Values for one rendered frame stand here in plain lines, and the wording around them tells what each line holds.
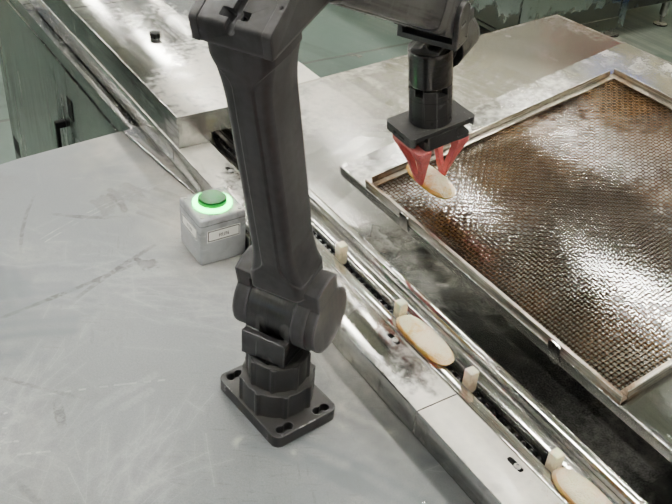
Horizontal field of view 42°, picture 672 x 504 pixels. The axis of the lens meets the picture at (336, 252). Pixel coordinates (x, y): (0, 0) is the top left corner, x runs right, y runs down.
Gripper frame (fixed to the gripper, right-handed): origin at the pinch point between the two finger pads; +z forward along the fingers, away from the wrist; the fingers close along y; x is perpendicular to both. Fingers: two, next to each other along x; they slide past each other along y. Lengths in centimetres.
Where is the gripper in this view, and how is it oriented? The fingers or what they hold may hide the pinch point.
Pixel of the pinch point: (430, 173)
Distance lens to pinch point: 122.5
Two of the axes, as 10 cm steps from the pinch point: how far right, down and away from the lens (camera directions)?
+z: 0.7, 7.6, 6.5
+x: 5.0, 5.4, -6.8
